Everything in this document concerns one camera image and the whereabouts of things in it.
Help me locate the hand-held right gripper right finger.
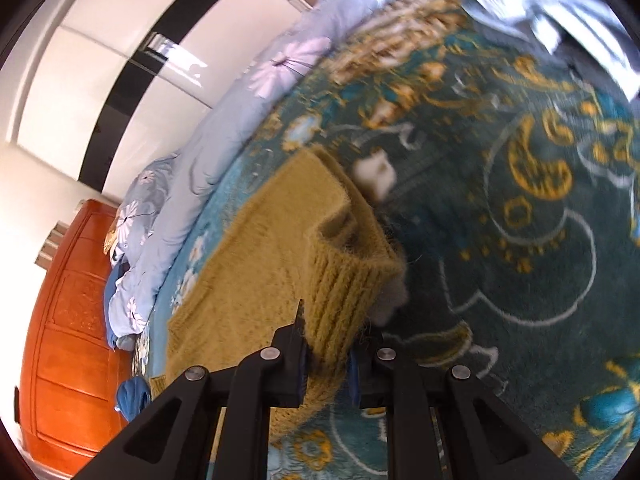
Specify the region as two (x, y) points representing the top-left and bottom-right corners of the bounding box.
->
(350, 344), (586, 480)

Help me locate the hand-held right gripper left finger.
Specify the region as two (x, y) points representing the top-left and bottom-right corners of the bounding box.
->
(75, 300), (308, 480)

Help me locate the mustard knitted sweater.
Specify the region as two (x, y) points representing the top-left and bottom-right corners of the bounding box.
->
(150, 145), (407, 446)

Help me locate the blue fleece garment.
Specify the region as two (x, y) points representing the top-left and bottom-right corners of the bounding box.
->
(116, 377), (152, 423)

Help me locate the teal floral blanket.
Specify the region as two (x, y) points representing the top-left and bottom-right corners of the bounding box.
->
(145, 0), (640, 480)

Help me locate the blue pillow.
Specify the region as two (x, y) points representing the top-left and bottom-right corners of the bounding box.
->
(103, 260), (128, 348)

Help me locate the orange wooden headboard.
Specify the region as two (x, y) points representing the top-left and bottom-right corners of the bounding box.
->
(14, 199), (147, 478)

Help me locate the lilac floral duvet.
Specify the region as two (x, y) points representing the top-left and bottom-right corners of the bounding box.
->
(102, 0), (401, 353)

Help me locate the white black glossy wardrobe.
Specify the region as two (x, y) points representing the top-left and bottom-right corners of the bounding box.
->
(0, 0), (371, 201)

